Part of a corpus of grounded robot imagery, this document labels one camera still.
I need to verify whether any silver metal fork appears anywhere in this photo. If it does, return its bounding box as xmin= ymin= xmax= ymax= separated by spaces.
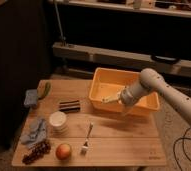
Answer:
xmin=81 ymin=122 xmax=94 ymax=154

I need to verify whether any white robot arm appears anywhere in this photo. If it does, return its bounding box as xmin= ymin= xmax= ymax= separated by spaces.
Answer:
xmin=120 ymin=68 xmax=191 ymax=126

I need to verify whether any white spoon in bin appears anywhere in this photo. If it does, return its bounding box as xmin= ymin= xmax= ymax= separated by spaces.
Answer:
xmin=102 ymin=93 xmax=120 ymax=103

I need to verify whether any yellow plastic bin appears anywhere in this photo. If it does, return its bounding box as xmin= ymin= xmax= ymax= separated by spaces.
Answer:
xmin=89 ymin=68 xmax=160 ymax=115

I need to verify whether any dark striped rectangular block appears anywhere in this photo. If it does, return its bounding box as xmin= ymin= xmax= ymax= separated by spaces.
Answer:
xmin=59 ymin=100 xmax=80 ymax=112

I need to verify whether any wooden shelf unit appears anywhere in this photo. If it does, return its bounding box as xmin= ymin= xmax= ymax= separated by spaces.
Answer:
xmin=53 ymin=0 xmax=191 ymax=78

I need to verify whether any red apple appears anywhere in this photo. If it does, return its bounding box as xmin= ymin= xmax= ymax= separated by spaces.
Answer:
xmin=55 ymin=143 xmax=72 ymax=160

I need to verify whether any green cucumber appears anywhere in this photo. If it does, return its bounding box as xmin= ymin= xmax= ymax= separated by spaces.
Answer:
xmin=38 ymin=82 xmax=51 ymax=100

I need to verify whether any grey metal pole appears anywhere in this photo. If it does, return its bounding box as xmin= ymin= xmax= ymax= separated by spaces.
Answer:
xmin=53 ymin=0 xmax=66 ymax=46

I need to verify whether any blue sponge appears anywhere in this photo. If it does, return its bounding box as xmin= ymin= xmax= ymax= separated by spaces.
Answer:
xmin=24 ymin=89 xmax=38 ymax=107

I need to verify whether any bunch of dark grapes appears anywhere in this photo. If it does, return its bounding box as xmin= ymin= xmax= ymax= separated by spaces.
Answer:
xmin=22 ymin=140 xmax=51 ymax=165

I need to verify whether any blue crumpled cloth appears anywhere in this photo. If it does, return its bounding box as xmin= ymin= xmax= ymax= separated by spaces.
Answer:
xmin=20 ymin=118 xmax=47 ymax=149

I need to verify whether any black handle on shelf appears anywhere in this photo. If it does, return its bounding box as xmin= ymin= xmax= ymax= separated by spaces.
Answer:
xmin=151 ymin=55 xmax=180 ymax=65

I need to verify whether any black cable on floor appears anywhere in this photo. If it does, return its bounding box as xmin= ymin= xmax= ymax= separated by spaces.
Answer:
xmin=172 ymin=127 xmax=191 ymax=171

